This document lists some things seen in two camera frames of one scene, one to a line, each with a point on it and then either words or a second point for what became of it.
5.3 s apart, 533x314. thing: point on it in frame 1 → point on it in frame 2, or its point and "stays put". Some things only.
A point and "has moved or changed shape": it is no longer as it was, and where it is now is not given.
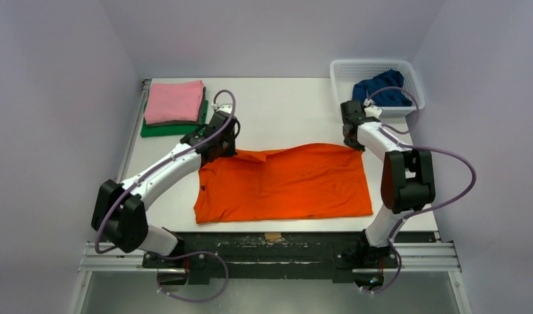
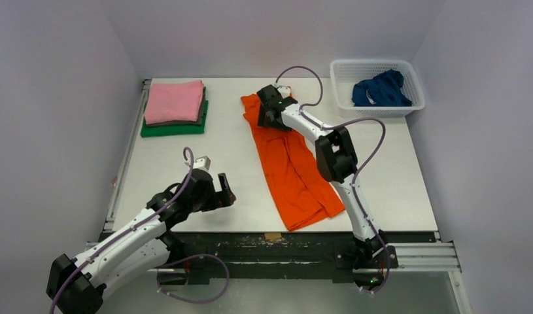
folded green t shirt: x=148 y=131 stays put
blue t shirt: x=387 y=97 stays put
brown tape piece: x=272 y=236 stays put
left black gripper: x=214 y=154 → x=218 y=195
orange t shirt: x=305 y=180 has moved or changed shape
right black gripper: x=352 y=139 → x=269 y=115
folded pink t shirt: x=173 y=102 stays put
